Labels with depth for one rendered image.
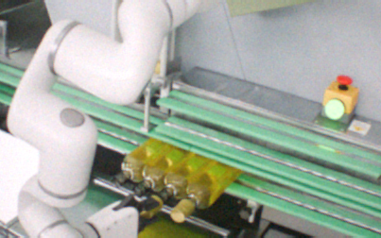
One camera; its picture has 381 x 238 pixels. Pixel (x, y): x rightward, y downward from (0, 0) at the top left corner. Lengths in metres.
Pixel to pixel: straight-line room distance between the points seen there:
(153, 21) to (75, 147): 0.21
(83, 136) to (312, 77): 0.75
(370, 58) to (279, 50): 0.23
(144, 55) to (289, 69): 0.69
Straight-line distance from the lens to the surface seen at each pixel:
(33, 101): 0.82
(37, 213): 1.02
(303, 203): 1.36
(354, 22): 1.33
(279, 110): 1.34
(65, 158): 0.81
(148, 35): 0.79
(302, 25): 1.37
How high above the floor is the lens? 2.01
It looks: 52 degrees down
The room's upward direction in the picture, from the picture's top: 127 degrees counter-clockwise
